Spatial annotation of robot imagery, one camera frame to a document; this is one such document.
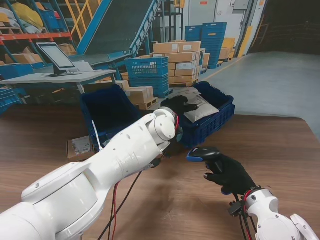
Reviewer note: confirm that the small cardboard box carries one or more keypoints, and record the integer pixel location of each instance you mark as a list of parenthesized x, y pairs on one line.
[(77, 148)]

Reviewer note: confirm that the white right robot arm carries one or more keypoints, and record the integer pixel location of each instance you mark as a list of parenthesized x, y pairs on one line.
[(267, 217)]

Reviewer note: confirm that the white padded mailer bag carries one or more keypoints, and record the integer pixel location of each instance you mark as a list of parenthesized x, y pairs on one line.
[(202, 110)]

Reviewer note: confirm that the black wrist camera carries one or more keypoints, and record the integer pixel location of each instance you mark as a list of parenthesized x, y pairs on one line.
[(235, 208), (179, 135)]

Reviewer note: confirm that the paper label boxed parcels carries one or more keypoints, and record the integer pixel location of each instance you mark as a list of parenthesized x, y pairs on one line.
[(107, 142)]

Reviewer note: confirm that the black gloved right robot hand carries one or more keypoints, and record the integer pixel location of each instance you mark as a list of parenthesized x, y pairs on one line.
[(232, 175)]

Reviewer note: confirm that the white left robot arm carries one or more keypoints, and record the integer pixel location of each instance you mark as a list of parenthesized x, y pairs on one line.
[(75, 187)]

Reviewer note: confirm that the blue bin labelled bagged parcels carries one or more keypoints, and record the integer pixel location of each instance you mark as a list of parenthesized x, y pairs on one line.
[(212, 125)]

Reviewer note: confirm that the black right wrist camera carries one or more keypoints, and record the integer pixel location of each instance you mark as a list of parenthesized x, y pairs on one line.
[(235, 208)]

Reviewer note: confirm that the blue bin labelled boxed parcels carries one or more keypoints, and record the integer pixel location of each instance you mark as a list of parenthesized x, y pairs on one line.
[(110, 110)]

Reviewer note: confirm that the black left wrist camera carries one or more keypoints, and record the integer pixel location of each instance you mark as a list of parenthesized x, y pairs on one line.
[(179, 135)]

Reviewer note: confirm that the black and blue barcode scanner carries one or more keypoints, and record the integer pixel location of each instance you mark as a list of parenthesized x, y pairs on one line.
[(203, 152)]

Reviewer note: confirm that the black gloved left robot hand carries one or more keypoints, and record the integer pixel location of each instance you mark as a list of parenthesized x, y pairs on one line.
[(178, 103)]

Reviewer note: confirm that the printed warehouse backdrop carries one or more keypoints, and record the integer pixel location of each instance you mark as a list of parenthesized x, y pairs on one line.
[(150, 37)]

